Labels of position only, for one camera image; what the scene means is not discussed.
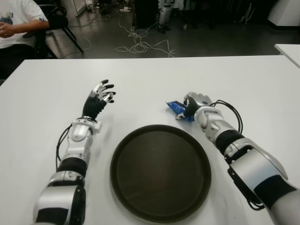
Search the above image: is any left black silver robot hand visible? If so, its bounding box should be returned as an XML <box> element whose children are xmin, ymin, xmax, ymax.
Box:
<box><xmin>82</xmin><ymin>79</ymin><xmax>117</xmax><ymax>121</ymax></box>

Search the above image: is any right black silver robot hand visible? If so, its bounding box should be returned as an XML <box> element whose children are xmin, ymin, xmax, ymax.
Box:
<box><xmin>175</xmin><ymin>91</ymin><xmax>213</xmax><ymax>120</ymax></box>

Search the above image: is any blue Oreo cookie packet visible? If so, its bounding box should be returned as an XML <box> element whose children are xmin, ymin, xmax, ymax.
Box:
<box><xmin>165</xmin><ymin>100</ymin><xmax>195</xmax><ymax>122</ymax></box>

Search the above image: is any round dark brown tray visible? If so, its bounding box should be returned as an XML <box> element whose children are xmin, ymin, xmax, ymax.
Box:
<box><xmin>109</xmin><ymin>125</ymin><xmax>212</xmax><ymax>218</ymax></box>

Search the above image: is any black office chair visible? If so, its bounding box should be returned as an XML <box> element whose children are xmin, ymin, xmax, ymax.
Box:
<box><xmin>30</xmin><ymin>0</ymin><xmax>84</xmax><ymax>59</ymax></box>

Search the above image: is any black cabinet on casters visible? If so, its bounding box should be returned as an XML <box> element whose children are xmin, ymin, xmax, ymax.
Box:
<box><xmin>133</xmin><ymin>0</ymin><xmax>161</xmax><ymax>29</ymax></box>

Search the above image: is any white panel board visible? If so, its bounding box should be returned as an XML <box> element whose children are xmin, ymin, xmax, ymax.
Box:
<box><xmin>70</xmin><ymin>0</ymin><xmax>86</xmax><ymax>17</ymax></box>

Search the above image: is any white side table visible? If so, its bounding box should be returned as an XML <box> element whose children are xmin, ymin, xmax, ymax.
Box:
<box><xmin>273</xmin><ymin>43</ymin><xmax>300</xmax><ymax>70</ymax></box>

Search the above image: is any seated person in white shirt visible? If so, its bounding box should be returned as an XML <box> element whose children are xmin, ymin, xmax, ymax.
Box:
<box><xmin>0</xmin><ymin>0</ymin><xmax>50</xmax><ymax>80</ymax></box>

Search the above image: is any white cabinet with black base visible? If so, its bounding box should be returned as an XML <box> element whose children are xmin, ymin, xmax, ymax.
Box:
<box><xmin>267</xmin><ymin>0</ymin><xmax>300</xmax><ymax>31</ymax></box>

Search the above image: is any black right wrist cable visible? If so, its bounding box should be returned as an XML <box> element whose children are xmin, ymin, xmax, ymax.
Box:
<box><xmin>210</xmin><ymin>100</ymin><xmax>244</xmax><ymax>135</ymax></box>

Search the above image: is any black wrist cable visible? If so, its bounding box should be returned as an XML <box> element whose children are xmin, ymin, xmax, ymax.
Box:
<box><xmin>210</xmin><ymin>100</ymin><xmax>244</xmax><ymax>135</ymax></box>
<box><xmin>55</xmin><ymin>124</ymin><xmax>72</xmax><ymax>169</ymax></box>

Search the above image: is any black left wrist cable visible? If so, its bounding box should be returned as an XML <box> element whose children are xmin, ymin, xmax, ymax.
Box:
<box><xmin>55</xmin><ymin>124</ymin><xmax>72</xmax><ymax>169</ymax></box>

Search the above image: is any tangled white floor cable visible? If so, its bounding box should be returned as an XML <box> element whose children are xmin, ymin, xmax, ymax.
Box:
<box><xmin>81</xmin><ymin>16</ymin><xmax>176</xmax><ymax>58</ymax></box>

